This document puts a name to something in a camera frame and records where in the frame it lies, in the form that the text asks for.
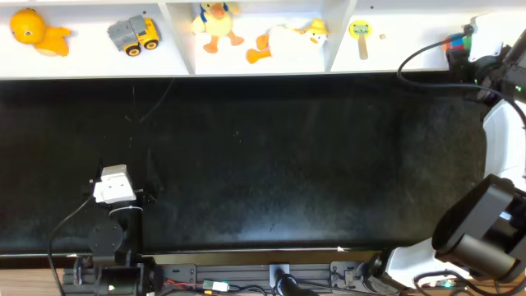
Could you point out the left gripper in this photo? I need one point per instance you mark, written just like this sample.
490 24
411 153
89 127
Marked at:
146 196

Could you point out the grey and yellow toy truck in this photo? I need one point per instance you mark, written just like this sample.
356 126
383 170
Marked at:
133 35

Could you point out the yellow rubber duck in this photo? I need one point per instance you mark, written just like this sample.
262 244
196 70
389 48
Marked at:
29 29

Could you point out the yellow rattle drum toy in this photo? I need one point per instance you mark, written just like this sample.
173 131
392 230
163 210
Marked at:
361 30

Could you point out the many-coloured puzzle cube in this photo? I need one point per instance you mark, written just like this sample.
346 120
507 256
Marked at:
454 43

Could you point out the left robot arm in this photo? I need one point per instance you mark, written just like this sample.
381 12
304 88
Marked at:
107 238

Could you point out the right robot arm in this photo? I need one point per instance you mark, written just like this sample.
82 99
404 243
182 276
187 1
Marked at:
505 140

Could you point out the white shelf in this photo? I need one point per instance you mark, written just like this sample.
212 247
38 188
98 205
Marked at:
123 61

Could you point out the white plush duck yellow hat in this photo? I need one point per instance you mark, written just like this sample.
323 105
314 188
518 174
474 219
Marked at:
292 43

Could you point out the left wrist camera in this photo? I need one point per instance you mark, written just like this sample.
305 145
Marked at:
115 187

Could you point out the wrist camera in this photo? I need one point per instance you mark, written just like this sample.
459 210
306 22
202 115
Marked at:
115 187
489 35

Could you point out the mounting rail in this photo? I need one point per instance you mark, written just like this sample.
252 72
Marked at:
246 279

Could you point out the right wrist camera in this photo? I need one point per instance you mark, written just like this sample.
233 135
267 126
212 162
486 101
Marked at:
489 35

